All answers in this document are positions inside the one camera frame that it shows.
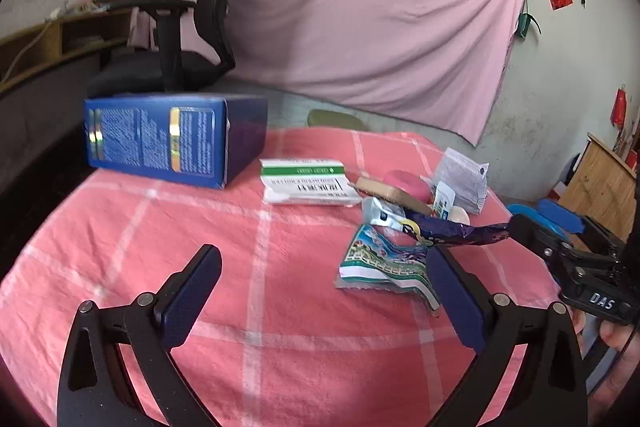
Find small red wall charm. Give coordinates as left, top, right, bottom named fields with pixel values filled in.
left=612, top=84, right=629, bottom=130

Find white cable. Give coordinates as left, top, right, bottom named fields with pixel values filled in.
left=0, top=9, right=66, bottom=82

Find white green sachet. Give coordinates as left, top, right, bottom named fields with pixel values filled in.
left=432, top=183, right=457, bottom=220

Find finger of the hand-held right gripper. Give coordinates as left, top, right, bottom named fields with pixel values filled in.
left=508, top=214, right=571, bottom=269
left=537, top=199, right=626, bottom=242

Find blue plastic basin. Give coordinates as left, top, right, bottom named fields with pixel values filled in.
left=506, top=203, right=573, bottom=245

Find green white medicine box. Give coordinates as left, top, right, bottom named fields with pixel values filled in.
left=259, top=158, right=362, bottom=208

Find silver foil sachet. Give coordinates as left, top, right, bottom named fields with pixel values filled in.
left=361, top=197, right=407, bottom=230

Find wooden desk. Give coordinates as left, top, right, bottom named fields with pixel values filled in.
left=0, top=4, right=133, bottom=95

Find pink checked tablecloth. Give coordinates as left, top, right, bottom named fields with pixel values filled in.
left=0, top=127, right=566, bottom=427

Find pink hanging sheet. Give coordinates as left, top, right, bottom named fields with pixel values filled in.
left=131, top=0, right=532, bottom=145

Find green hanging pouch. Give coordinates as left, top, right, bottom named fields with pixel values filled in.
left=517, top=11, right=543, bottom=39

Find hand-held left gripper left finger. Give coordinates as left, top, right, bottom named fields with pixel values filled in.
left=56, top=244, right=223, bottom=427

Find purple foil wrapper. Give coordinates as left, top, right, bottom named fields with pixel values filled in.
left=402, top=213, right=513, bottom=248

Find colourful printed snack packet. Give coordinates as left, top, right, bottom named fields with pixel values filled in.
left=334, top=223, right=441, bottom=314

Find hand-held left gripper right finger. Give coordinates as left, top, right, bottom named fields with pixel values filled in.
left=426, top=246, right=590, bottom=427

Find dark blue cardboard box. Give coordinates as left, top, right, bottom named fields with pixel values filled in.
left=84, top=93, right=268, bottom=190

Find pink plastic bowl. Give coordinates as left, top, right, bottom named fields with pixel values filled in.
left=384, top=169, right=431, bottom=202

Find wooden brush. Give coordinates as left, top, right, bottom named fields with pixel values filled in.
left=356, top=177, right=433, bottom=215

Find person's right hand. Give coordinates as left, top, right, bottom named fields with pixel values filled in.
left=571, top=306, right=638, bottom=408

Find white mesh packet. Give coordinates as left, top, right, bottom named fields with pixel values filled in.
left=434, top=148, right=490, bottom=214

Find wooden cabinet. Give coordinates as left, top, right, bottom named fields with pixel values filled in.
left=560, top=133, right=640, bottom=243

